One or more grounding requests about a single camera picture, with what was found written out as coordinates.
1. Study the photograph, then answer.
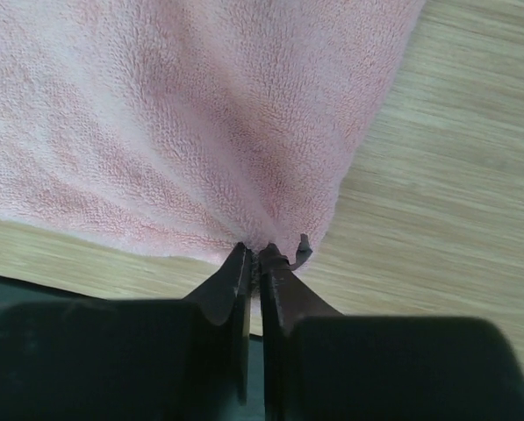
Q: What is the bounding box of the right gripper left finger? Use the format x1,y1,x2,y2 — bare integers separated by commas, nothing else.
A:
0,244,252,420

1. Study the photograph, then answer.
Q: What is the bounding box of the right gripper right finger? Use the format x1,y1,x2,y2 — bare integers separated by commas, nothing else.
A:
259,244,524,421

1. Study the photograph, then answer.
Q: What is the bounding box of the long pink towel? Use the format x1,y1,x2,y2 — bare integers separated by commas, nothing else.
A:
0,1,423,264

